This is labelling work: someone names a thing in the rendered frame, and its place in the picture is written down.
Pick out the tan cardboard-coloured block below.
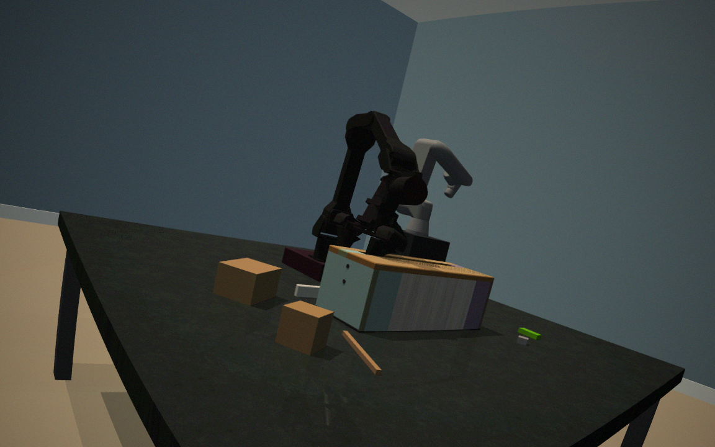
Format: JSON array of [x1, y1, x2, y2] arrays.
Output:
[[213, 258, 282, 306]]

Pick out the green rectangular bar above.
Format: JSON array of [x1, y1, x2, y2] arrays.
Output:
[[518, 328, 542, 340]]

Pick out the brown cardboard box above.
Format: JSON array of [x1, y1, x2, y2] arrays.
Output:
[[275, 300, 334, 356]]

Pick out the tan wooden stick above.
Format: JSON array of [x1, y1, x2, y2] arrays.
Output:
[[343, 330, 382, 375]]

